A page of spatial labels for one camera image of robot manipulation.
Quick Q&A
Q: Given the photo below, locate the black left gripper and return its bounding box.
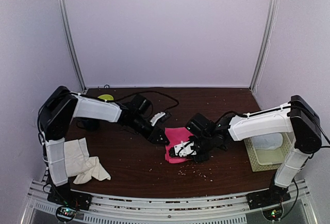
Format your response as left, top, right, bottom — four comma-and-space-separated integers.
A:
130, 114, 170, 146

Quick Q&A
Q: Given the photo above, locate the pink towel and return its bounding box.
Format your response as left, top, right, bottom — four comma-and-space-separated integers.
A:
165, 127, 192, 164

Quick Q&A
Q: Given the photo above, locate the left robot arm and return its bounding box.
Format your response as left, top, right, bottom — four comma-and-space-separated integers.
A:
37, 86, 170, 205

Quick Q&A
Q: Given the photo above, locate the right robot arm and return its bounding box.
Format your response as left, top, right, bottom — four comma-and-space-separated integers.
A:
179, 95, 322, 204

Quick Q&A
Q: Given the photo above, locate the beige plastic basket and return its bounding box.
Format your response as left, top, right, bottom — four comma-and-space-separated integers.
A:
244, 133, 293, 172

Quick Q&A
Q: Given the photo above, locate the green bowl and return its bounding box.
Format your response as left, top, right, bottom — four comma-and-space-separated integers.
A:
97, 94, 114, 101

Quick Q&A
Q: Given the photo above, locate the dark blue mug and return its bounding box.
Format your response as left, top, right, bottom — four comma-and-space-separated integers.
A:
76, 119, 100, 132

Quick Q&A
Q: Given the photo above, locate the light blue rolled towel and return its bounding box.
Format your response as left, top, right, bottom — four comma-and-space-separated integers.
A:
252, 133, 283, 150

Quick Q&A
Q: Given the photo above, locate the white crumpled towel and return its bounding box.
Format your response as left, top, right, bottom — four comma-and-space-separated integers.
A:
64, 138, 111, 185

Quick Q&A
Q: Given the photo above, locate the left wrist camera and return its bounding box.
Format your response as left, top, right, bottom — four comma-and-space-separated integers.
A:
150, 111, 172, 126

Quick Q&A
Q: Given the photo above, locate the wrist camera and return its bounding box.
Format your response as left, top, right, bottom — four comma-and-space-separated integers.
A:
169, 136, 197, 158
150, 111, 172, 126

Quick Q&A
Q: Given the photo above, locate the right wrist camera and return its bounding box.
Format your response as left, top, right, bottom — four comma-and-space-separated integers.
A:
169, 136, 197, 158

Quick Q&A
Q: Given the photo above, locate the left black cable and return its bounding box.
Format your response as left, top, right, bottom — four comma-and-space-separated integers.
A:
115, 91, 180, 114

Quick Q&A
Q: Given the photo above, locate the black cable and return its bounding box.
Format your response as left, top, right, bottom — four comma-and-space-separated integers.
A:
286, 105, 330, 209
115, 91, 180, 114

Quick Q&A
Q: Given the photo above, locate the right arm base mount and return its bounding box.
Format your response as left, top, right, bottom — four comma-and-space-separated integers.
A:
246, 189, 291, 221

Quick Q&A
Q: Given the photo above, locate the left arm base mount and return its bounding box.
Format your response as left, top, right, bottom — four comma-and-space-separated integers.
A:
47, 189, 92, 223

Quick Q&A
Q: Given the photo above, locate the right black cable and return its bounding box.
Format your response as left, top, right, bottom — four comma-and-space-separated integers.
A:
286, 105, 330, 209

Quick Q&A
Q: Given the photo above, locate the aluminium front rail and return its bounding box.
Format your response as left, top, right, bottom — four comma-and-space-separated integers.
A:
18, 178, 321, 223

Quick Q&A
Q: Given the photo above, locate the right aluminium frame post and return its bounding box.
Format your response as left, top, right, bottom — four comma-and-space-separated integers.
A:
250, 0, 279, 93

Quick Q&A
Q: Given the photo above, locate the aluminium frame post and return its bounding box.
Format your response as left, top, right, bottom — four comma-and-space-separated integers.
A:
250, 0, 279, 93
58, 0, 87, 91

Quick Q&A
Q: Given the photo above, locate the left aluminium frame post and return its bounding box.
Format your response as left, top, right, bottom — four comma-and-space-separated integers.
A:
58, 0, 87, 91

